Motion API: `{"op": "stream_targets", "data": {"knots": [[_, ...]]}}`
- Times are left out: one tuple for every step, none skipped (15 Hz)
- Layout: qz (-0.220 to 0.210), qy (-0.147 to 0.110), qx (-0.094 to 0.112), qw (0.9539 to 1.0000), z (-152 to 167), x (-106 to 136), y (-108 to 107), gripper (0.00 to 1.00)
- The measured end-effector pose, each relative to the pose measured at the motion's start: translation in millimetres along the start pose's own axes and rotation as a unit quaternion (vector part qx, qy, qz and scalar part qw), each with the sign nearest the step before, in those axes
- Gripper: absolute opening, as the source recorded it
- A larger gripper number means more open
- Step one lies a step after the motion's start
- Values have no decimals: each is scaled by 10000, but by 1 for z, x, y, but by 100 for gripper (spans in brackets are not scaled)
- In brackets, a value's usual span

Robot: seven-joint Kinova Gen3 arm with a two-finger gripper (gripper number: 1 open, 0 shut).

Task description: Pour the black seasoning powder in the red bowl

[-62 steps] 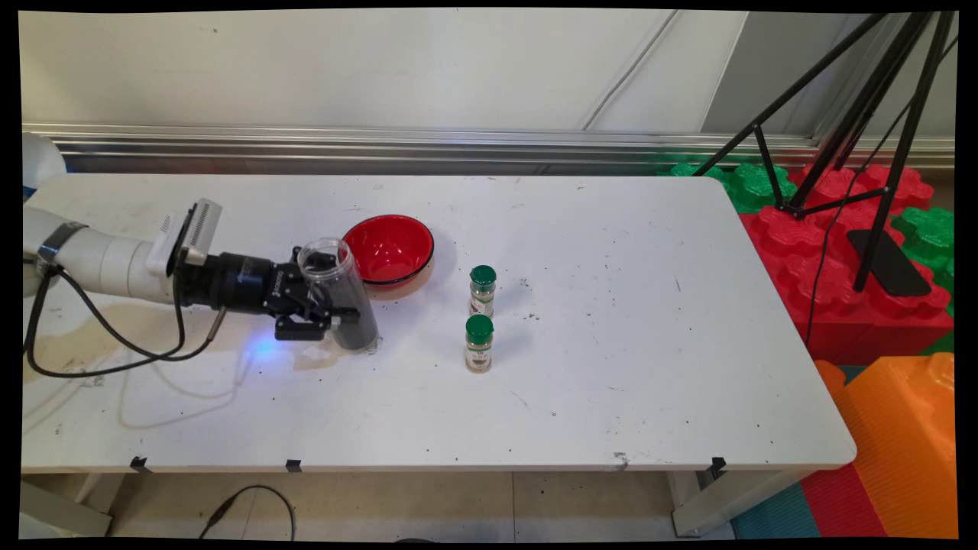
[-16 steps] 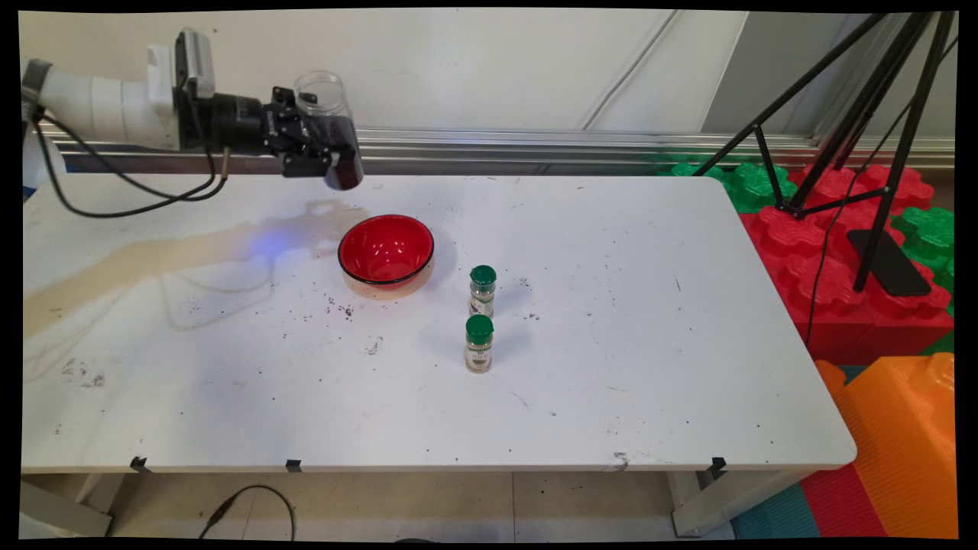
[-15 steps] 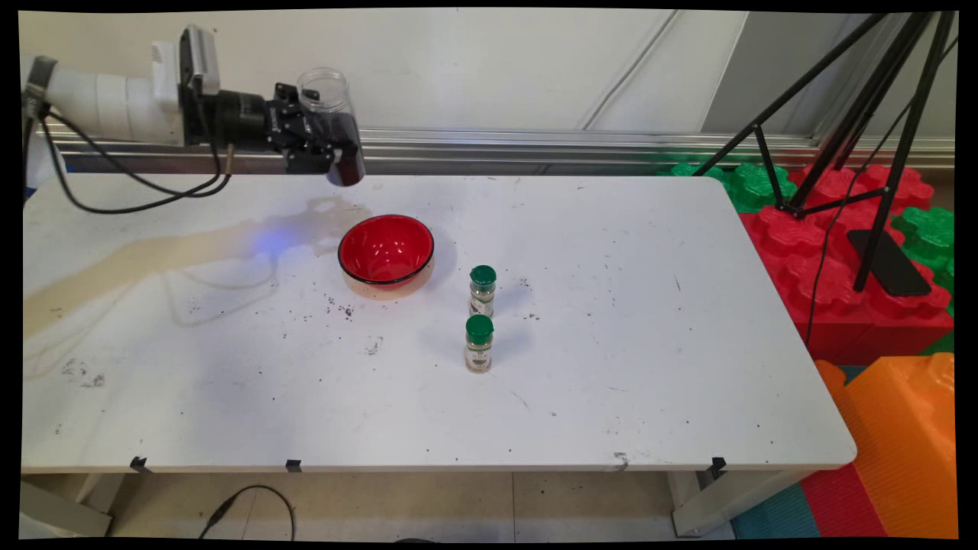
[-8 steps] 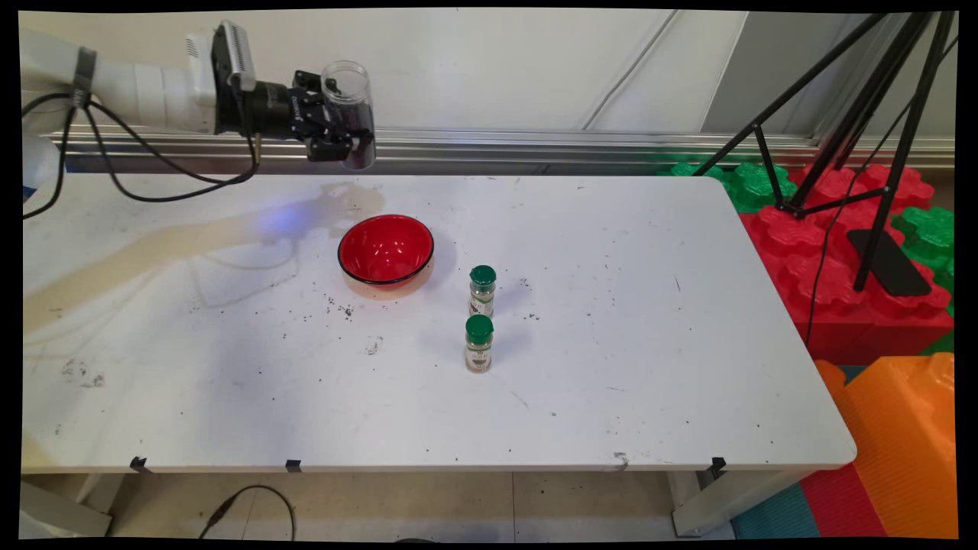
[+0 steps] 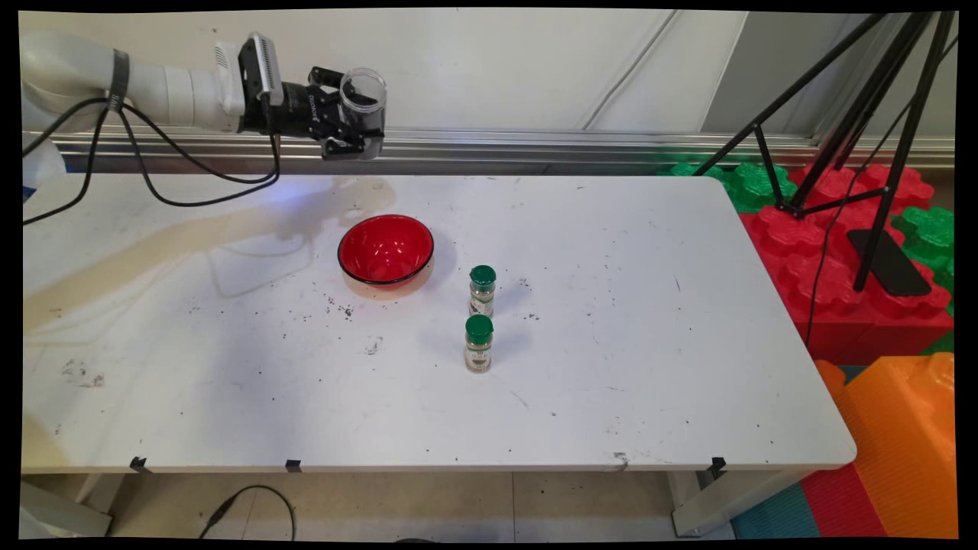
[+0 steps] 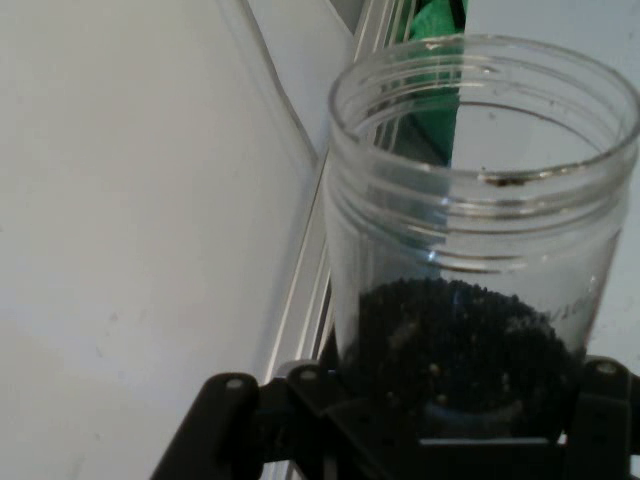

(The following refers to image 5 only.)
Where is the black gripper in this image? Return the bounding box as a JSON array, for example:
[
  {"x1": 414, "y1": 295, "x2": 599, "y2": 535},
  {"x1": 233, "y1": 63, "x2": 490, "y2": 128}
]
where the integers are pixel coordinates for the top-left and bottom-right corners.
[{"x1": 241, "y1": 66, "x2": 385, "y2": 161}]

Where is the clear jar of black seeds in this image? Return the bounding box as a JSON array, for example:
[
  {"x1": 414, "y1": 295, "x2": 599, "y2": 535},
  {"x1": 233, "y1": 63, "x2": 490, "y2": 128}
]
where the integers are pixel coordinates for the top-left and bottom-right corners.
[{"x1": 338, "y1": 67, "x2": 387, "y2": 161}]

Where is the red bowl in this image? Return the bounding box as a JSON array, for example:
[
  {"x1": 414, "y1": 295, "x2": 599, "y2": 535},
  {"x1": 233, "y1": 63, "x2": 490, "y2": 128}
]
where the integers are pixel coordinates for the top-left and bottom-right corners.
[{"x1": 338, "y1": 215, "x2": 436, "y2": 290}]

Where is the green-lidded spice jar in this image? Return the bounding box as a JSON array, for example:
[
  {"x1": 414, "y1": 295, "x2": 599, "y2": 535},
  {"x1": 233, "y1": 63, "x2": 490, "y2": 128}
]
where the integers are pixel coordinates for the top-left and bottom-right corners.
[
  {"x1": 465, "y1": 314, "x2": 494, "y2": 374},
  {"x1": 468, "y1": 265, "x2": 497, "y2": 319}
]

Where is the green giant building block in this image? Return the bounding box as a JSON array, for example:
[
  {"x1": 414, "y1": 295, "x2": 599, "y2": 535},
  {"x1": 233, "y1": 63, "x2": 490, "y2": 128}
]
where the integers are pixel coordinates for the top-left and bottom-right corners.
[
  {"x1": 890, "y1": 206, "x2": 956, "y2": 295},
  {"x1": 661, "y1": 160, "x2": 799, "y2": 215}
]

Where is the black tripod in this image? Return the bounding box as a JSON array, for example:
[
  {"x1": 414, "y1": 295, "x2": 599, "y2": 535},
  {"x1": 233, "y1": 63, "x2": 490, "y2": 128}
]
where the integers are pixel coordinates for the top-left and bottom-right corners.
[{"x1": 691, "y1": 11, "x2": 958, "y2": 293}]

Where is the white table leg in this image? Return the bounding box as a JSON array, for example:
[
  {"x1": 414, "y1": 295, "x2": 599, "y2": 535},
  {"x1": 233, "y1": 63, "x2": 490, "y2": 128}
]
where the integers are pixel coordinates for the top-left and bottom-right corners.
[
  {"x1": 669, "y1": 467, "x2": 811, "y2": 537},
  {"x1": 19, "y1": 474, "x2": 127, "y2": 538}
]

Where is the red giant building block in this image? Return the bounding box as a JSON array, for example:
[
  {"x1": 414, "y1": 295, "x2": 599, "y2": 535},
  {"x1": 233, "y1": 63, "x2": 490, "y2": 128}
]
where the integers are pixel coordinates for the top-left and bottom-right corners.
[{"x1": 737, "y1": 164, "x2": 956, "y2": 366}]

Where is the black flat plate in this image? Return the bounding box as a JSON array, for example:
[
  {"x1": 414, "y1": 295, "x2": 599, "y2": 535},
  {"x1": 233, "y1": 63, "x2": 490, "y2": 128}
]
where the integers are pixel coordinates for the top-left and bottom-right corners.
[{"x1": 846, "y1": 229, "x2": 933, "y2": 297}]

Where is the teal floor mat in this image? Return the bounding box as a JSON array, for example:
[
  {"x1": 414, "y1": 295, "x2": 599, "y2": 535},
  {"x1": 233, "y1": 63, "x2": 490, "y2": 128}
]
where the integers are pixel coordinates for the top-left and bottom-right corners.
[{"x1": 730, "y1": 481, "x2": 822, "y2": 539}]

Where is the red floor mat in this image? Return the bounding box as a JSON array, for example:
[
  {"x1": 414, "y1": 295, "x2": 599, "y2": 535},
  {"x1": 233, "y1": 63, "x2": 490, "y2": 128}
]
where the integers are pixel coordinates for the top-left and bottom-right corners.
[{"x1": 798, "y1": 462, "x2": 887, "y2": 539}]

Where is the orange giant building block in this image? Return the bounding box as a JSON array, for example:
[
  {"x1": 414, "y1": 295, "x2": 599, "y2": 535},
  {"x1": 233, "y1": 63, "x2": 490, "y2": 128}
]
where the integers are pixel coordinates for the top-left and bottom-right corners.
[{"x1": 814, "y1": 353, "x2": 958, "y2": 539}]

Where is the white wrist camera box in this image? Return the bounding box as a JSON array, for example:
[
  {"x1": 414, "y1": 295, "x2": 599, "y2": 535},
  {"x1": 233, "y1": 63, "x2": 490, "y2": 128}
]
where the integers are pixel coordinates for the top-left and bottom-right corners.
[{"x1": 215, "y1": 33, "x2": 285, "y2": 115}]

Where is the aluminium wall rail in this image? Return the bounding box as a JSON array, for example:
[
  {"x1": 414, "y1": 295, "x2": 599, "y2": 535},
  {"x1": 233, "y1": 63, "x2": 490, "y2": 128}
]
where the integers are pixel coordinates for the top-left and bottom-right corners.
[{"x1": 23, "y1": 122, "x2": 956, "y2": 170}]

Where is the black cable strap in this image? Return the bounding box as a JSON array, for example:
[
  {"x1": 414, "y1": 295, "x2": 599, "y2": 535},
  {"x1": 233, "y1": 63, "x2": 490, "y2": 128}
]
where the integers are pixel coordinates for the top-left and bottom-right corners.
[{"x1": 109, "y1": 49, "x2": 131, "y2": 109}]

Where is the black floor cable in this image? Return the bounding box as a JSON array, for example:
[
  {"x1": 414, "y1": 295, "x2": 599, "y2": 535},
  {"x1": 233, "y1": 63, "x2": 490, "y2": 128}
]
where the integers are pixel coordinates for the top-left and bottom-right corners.
[{"x1": 199, "y1": 485, "x2": 296, "y2": 542}]

